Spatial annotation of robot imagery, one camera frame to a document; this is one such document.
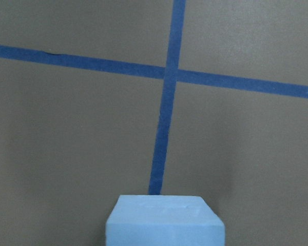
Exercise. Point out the light blue foam block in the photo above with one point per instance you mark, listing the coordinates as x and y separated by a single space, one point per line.
163 220

